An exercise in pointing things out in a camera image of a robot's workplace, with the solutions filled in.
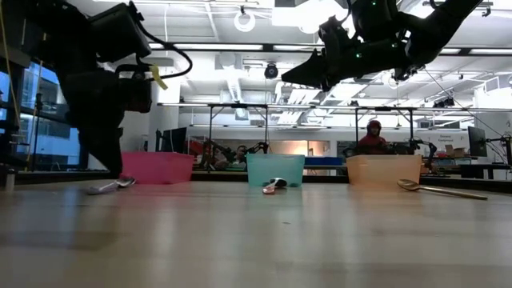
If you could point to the gold metal spoon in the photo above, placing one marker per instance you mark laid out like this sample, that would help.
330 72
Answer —
408 184

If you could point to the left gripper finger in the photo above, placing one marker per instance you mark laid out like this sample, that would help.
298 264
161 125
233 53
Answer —
114 148
94 142

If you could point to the black computer monitor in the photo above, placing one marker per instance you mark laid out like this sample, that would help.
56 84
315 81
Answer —
174 140
477 142

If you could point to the black workstation frame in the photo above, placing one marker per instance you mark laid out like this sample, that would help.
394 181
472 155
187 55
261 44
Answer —
240 105
384 108

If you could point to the brown cardboard box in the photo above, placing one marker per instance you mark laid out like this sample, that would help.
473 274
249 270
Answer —
456 151

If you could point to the yellow tape tag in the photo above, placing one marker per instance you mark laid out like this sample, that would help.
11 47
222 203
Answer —
157 78

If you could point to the blue storage box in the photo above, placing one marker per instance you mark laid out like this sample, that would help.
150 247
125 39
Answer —
324 161

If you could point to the person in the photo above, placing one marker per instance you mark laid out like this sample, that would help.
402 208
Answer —
241 154
372 140

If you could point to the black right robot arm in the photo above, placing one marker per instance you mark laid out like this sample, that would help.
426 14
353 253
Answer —
440 24

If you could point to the teal translucent plastic bin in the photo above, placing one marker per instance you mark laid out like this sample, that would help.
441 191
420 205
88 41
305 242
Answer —
276 166

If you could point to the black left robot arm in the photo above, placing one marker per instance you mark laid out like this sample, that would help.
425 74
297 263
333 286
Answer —
60 32

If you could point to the red translucent plastic bin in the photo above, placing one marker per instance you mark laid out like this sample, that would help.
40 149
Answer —
160 168

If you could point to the orange translucent plastic bin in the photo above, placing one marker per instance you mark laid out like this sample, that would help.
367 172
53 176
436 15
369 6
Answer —
384 170

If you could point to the black ceiling camera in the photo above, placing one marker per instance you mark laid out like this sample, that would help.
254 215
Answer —
271 71

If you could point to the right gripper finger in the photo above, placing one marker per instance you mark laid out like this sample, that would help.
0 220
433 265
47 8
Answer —
312 80
314 64

